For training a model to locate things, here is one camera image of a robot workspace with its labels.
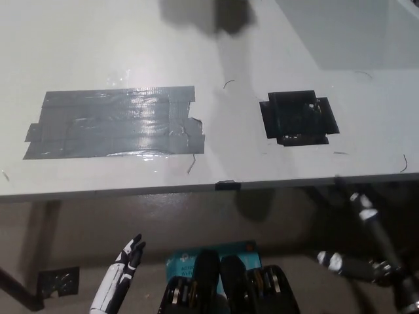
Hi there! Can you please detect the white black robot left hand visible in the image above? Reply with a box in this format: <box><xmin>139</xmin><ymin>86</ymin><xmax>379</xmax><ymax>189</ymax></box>
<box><xmin>90</xmin><ymin>233</ymin><xmax>147</xmax><ymax>312</ymax></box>

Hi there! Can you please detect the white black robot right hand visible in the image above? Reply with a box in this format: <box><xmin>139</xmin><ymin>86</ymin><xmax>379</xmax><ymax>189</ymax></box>
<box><xmin>316</xmin><ymin>176</ymin><xmax>419</xmax><ymax>289</ymax></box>

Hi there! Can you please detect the teal printed cardboard box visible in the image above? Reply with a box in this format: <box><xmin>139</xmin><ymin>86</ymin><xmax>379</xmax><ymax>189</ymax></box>
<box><xmin>165</xmin><ymin>241</ymin><xmax>261</xmax><ymax>295</ymax></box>

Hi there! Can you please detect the black metal table leg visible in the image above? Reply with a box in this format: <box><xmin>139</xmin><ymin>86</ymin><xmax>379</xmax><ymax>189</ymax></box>
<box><xmin>0</xmin><ymin>266</ymin><xmax>45</xmax><ymax>311</ymax></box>

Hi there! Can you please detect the small black tape strip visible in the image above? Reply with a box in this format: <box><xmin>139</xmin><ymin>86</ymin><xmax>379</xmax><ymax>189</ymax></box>
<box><xmin>215</xmin><ymin>179</ymin><xmax>242</xmax><ymax>192</ymax></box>

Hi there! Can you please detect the black tape square patch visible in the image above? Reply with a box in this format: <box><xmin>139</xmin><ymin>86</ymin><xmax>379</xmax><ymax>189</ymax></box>
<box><xmin>259</xmin><ymin>90</ymin><xmax>340</xmax><ymax>147</ymax></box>

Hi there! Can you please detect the clear tape piece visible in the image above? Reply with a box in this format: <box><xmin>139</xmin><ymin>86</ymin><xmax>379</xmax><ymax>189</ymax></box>
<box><xmin>103</xmin><ymin>69</ymin><xmax>132</xmax><ymax>86</ymax></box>

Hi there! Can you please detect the grey duct tape patch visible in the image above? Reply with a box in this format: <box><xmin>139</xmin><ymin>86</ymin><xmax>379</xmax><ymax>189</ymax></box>
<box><xmin>22</xmin><ymin>85</ymin><xmax>206</xmax><ymax>160</ymax></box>

